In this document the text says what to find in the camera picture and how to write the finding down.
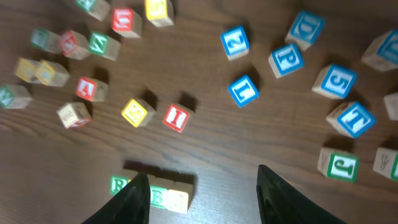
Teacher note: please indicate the red V block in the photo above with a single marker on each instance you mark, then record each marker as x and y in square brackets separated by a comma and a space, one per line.
[91, 89]

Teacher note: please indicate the yellow C block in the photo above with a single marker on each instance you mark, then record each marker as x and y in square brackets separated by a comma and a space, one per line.
[52, 73]

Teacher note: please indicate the green 4 block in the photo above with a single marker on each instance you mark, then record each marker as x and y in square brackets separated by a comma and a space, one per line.
[385, 163]

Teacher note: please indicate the blue D block right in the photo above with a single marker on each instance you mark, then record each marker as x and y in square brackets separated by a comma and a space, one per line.
[381, 55]

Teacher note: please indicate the yellow A block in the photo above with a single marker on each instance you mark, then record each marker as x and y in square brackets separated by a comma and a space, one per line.
[25, 70]

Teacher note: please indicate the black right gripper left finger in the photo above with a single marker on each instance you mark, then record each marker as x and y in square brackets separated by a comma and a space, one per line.
[131, 205]

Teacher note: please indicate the green 7 block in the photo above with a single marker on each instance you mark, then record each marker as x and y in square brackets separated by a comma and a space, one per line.
[45, 40]

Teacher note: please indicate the blue 2 block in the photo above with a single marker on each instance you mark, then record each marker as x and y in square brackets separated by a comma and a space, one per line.
[235, 43]

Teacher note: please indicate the yellow block lower centre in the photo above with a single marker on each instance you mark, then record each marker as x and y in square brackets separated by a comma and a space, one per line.
[138, 112]

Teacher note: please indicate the green J block top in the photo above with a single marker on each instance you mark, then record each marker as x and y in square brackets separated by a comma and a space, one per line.
[96, 8]

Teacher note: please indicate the red I block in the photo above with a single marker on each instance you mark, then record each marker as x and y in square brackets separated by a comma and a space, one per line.
[177, 117]

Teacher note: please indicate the blue d block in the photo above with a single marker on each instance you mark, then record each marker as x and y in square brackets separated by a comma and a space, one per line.
[305, 30]
[381, 55]

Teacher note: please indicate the blue 5 block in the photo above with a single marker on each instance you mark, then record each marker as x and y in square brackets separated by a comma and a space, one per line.
[335, 82]

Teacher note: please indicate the blue P block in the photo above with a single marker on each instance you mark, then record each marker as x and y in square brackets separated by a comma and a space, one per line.
[286, 60]

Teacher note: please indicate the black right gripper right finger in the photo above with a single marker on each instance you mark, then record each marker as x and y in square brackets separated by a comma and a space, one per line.
[279, 202]

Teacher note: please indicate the red sided tan block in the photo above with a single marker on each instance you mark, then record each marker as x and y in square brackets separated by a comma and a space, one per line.
[74, 115]

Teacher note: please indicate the blue L block centre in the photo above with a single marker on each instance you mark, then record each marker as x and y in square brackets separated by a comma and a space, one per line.
[243, 91]

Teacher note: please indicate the blue T block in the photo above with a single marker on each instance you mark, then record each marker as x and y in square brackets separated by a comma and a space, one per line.
[351, 119]

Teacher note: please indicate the yellow block top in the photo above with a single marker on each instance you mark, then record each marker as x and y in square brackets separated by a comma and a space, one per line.
[160, 12]

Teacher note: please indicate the red U block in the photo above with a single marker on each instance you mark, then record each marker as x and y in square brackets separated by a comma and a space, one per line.
[127, 23]

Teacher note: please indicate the green Z block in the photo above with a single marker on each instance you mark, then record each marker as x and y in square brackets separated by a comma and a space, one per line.
[104, 46]

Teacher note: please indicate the blue D block upper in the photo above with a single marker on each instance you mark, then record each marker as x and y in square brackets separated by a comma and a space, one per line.
[305, 30]

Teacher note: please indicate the green B block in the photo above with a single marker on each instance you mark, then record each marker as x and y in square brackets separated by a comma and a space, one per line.
[158, 192]

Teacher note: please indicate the green j block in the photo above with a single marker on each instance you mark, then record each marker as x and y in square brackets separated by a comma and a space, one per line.
[337, 164]
[96, 8]

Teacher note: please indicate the red E block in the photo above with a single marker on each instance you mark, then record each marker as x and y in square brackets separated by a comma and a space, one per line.
[74, 45]

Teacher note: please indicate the green R block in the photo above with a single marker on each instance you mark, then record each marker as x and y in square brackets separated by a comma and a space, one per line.
[120, 180]

